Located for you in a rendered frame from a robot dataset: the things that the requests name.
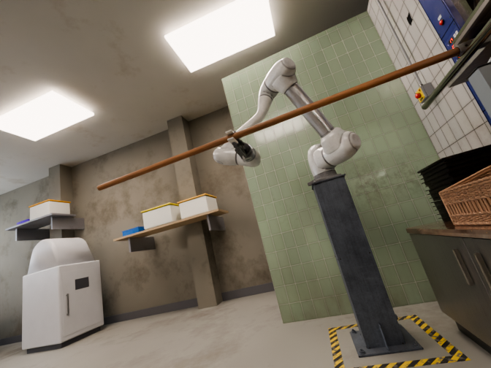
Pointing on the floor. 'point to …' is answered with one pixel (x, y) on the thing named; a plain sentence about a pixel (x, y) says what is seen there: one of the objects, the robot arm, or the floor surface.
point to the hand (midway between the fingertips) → (231, 137)
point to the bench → (459, 274)
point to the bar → (481, 80)
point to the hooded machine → (61, 295)
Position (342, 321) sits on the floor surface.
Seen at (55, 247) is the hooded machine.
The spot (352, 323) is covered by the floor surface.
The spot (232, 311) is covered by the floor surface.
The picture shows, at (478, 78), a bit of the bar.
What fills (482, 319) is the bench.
